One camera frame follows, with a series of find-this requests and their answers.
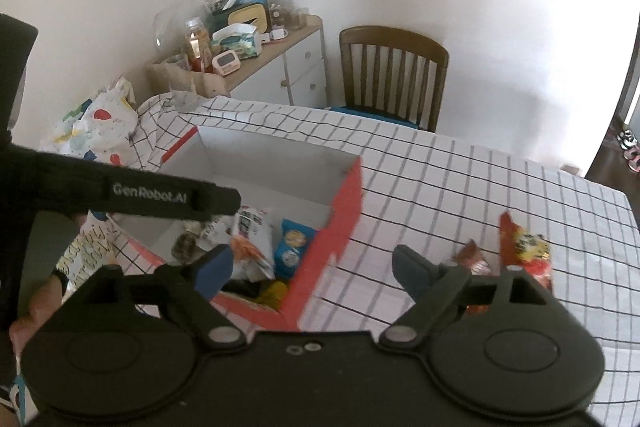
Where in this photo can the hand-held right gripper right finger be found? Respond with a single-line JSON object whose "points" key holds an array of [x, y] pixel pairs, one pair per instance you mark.
{"points": [[411, 271]]}

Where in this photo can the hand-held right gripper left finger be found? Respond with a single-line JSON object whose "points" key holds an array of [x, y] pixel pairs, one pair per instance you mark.
{"points": [[215, 271]]}

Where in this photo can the dark seaweed packet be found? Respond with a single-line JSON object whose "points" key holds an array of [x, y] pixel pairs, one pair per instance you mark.
{"points": [[245, 289]]}

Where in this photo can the white silver snack bag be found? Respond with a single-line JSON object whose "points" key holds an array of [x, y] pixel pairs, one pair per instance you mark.
{"points": [[250, 247]]}

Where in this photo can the brown snack bag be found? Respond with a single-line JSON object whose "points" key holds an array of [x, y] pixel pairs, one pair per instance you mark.
{"points": [[475, 263]]}

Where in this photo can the blue cookie packet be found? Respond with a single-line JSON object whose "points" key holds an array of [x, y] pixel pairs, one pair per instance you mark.
{"points": [[292, 248]]}

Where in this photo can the red cardboard box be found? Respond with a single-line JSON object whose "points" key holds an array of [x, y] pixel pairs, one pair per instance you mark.
{"points": [[260, 177]]}

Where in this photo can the red yellow chip bag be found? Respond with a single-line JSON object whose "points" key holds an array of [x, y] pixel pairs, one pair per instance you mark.
{"points": [[525, 252]]}

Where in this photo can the person's left hand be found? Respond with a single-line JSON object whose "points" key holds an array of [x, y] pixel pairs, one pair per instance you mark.
{"points": [[40, 307]]}

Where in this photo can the yellow printed paper bag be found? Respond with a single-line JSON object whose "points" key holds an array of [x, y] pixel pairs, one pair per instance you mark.
{"points": [[87, 252]]}

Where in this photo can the white colourful dotted bag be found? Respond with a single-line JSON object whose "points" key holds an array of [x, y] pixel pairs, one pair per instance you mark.
{"points": [[95, 127]]}

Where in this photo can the white checkered tablecloth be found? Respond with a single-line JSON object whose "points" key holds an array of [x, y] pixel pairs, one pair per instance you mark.
{"points": [[450, 187]]}

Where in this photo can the blue chair cushion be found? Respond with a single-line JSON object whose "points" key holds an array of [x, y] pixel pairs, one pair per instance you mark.
{"points": [[375, 117]]}

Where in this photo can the pink kitchen timer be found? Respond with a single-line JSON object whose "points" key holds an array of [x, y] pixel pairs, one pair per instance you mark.
{"points": [[225, 64]]}

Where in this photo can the orange lidded bottle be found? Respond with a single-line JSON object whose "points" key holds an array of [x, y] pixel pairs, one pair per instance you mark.
{"points": [[197, 42]]}

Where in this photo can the clear glass jar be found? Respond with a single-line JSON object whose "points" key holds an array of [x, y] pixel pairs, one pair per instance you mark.
{"points": [[172, 24]]}

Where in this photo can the green tissue pack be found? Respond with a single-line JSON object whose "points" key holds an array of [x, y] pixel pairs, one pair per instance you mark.
{"points": [[239, 39]]}

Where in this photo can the brown wooden chair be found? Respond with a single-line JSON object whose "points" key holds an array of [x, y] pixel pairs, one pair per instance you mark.
{"points": [[395, 72]]}

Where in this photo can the white drawer cabinet wooden top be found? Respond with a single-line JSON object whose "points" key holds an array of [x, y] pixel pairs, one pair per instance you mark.
{"points": [[300, 67]]}

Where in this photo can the blue yellow box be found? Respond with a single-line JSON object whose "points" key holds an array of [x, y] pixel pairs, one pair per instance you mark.
{"points": [[250, 9]]}

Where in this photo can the row of shoes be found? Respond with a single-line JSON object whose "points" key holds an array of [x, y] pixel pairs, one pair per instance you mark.
{"points": [[629, 147]]}

